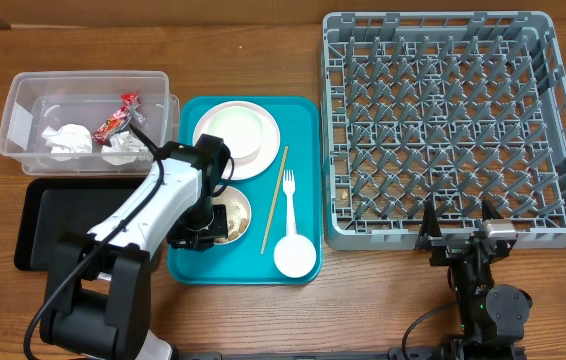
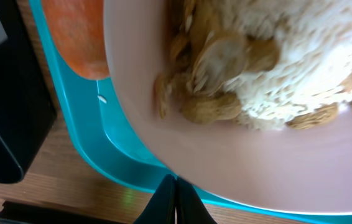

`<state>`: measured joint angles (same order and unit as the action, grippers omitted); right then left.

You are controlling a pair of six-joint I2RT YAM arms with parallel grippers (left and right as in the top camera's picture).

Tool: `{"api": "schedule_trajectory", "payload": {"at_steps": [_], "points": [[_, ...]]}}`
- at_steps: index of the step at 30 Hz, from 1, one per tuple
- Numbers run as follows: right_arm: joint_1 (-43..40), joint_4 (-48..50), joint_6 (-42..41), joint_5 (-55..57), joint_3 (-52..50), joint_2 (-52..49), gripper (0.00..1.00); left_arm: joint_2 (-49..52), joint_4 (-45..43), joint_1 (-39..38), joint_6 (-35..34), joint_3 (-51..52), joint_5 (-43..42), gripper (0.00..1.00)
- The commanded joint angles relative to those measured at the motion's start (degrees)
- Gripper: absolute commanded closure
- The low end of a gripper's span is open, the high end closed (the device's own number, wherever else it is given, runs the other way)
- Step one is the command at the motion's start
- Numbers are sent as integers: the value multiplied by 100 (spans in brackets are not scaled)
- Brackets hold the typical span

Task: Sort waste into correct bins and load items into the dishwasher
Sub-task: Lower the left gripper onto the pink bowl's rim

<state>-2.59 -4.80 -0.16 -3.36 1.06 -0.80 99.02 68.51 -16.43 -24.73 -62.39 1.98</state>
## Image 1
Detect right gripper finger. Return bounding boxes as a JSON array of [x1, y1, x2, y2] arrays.
[[481, 199, 502, 220], [420, 199, 442, 237]]

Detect white bowl with food scraps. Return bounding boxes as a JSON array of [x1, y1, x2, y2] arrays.
[[213, 186, 252, 245]]

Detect white napkin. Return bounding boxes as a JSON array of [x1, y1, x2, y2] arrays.
[[41, 124, 93, 161], [101, 131, 152, 166]]

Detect red snack wrapper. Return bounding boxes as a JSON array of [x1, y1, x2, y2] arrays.
[[92, 92, 146, 146]]

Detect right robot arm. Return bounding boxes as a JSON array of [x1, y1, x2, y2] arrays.
[[401, 200, 533, 359]]

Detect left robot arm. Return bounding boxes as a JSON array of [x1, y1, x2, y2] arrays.
[[23, 135, 232, 359]]

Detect teal plastic tray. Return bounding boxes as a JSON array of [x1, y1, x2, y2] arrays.
[[167, 96, 323, 285]]

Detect white plastic fork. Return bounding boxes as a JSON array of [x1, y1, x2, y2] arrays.
[[283, 170, 297, 235]]

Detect small white round cup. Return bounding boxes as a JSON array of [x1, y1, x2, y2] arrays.
[[274, 234, 317, 278]]

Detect small white bowl on plate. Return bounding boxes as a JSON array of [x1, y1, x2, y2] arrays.
[[206, 106, 262, 158]]

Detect large white plate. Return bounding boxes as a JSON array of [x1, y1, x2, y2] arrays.
[[193, 101, 281, 181]]

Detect grey dish rack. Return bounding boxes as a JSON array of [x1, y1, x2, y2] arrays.
[[321, 11, 566, 250]]

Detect wooden chopstick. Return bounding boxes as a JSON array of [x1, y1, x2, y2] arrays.
[[260, 145, 289, 255]]

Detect black plastic tray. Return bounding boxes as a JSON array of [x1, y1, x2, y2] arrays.
[[14, 177, 143, 271]]

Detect clear plastic bin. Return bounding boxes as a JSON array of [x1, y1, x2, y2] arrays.
[[0, 70, 179, 176]]

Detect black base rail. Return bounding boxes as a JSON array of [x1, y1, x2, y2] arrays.
[[172, 345, 529, 360]]

